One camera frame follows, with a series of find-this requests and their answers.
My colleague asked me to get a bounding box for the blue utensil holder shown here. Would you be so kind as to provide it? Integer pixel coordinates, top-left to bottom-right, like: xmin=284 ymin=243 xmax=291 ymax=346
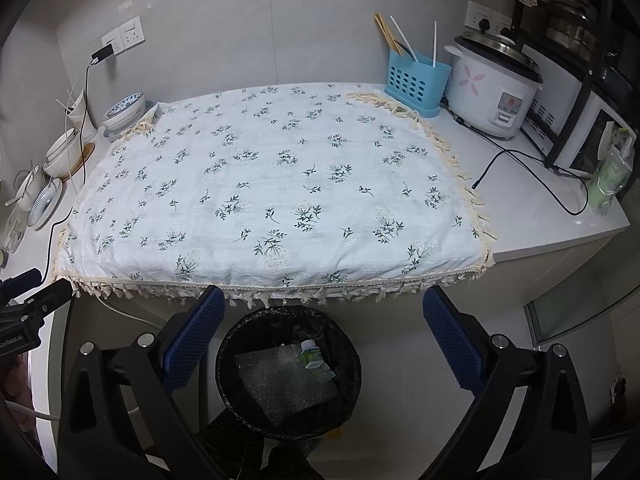
xmin=385 ymin=50 xmax=452 ymax=118

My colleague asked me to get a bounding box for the white cup with spoon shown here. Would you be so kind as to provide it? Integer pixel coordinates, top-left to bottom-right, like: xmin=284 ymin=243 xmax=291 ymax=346
xmin=12 ymin=165 xmax=43 ymax=211

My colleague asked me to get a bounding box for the white floral tablecloth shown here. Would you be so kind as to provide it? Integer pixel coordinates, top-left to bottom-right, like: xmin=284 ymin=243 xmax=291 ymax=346
xmin=52 ymin=84 xmax=496 ymax=311

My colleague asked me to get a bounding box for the white bowl dark rim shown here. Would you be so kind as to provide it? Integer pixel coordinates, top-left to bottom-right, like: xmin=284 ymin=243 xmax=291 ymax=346
xmin=47 ymin=129 xmax=81 ymax=158
xmin=44 ymin=142 xmax=83 ymax=177

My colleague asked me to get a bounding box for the white rice cooker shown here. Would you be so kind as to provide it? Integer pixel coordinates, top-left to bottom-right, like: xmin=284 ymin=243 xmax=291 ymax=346
xmin=444 ymin=32 xmax=543 ymax=141

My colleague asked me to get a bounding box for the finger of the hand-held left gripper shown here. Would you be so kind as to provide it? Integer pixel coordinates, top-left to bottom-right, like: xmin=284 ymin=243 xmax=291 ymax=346
xmin=20 ymin=279 xmax=73 ymax=317
xmin=0 ymin=268 xmax=43 ymax=303

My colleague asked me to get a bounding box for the white wall outlet with plug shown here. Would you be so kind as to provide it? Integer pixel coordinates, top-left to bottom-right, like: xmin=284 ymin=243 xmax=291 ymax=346
xmin=465 ymin=0 xmax=513 ymax=31

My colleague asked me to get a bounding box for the white microwave oven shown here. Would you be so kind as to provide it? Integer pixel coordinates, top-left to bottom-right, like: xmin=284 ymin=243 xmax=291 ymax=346
xmin=520 ymin=42 xmax=638 ymax=176

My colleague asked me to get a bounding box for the steel pot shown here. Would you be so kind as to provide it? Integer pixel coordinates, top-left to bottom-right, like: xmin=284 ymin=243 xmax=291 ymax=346
xmin=545 ymin=0 xmax=596 ymax=46

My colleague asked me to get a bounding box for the wooden chopstick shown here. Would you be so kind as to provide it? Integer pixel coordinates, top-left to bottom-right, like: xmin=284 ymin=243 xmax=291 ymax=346
xmin=374 ymin=14 xmax=401 ymax=56
xmin=378 ymin=12 xmax=404 ymax=55

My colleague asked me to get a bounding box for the white cable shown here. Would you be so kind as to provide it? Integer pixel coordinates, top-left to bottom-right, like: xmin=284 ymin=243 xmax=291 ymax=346
xmin=0 ymin=300 xmax=161 ymax=422

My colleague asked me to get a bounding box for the clear glass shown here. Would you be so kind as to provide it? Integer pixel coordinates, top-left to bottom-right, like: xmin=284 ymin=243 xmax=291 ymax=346
xmin=0 ymin=205 xmax=26 ymax=253

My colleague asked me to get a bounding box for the round wooden board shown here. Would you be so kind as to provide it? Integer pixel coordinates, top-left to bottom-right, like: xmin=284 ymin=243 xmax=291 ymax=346
xmin=62 ymin=142 xmax=96 ymax=183

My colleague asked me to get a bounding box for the blue patterned bowl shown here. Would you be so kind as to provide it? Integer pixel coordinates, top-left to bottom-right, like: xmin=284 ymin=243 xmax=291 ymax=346
xmin=102 ymin=92 xmax=146 ymax=121

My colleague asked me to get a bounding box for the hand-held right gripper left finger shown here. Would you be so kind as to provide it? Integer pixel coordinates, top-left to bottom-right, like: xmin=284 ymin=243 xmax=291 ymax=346
xmin=52 ymin=285 xmax=227 ymax=480

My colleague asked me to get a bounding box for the blue striped plate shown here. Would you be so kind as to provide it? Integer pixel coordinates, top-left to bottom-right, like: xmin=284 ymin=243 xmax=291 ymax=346
xmin=27 ymin=177 xmax=63 ymax=228

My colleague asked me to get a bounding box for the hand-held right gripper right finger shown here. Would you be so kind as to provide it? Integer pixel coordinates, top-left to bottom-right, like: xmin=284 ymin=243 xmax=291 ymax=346
xmin=421 ymin=285 xmax=596 ymax=480

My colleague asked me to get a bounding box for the blue rimmed plate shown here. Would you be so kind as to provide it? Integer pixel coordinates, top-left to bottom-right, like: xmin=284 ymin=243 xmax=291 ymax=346
xmin=102 ymin=109 xmax=147 ymax=136

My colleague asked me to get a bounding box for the green plastic pouch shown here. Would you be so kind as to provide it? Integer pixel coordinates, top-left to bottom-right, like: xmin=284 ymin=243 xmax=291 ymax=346
xmin=587 ymin=127 xmax=636 ymax=213

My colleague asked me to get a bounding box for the green and white box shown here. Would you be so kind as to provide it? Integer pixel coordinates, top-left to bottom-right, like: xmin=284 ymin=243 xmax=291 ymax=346
xmin=305 ymin=350 xmax=337 ymax=378

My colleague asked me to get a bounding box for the black power cord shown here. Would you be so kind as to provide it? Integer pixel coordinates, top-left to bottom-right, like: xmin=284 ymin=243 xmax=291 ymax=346
xmin=471 ymin=149 xmax=591 ymax=216

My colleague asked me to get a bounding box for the black metal rack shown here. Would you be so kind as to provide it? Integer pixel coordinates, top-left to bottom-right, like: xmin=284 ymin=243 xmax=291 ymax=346
xmin=510 ymin=0 xmax=640 ymax=171

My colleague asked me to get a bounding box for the black lined trash bin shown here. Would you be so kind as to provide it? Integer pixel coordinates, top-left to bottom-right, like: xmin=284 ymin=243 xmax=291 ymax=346
xmin=216 ymin=306 xmax=362 ymax=441

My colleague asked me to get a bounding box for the clear bubble wrap sheet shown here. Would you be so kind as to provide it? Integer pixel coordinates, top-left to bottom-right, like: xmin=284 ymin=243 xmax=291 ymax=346
xmin=234 ymin=345 xmax=338 ymax=423

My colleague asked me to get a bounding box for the black charger cable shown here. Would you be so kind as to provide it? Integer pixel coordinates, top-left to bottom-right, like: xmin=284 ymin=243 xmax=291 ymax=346
xmin=37 ymin=62 xmax=96 ymax=281

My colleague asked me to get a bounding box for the white tapered container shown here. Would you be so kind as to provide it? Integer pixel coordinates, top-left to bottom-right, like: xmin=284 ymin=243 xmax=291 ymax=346
xmin=67 ymin=91 xmax=98 ymax=133

